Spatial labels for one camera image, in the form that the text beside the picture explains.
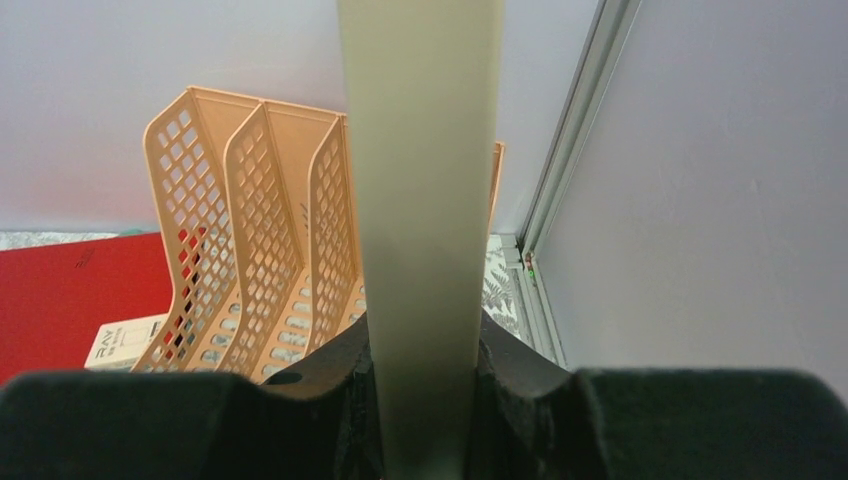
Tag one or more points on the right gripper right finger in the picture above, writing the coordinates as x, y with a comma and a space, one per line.
535, 420

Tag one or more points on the red folder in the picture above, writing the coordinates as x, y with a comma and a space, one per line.
93, 304

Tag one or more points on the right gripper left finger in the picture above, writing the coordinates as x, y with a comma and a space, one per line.
311, 420

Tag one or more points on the beige folder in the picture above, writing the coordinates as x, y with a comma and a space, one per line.
422, 82

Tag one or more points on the peach plastic file organizer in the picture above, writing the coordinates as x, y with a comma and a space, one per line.
257, 212

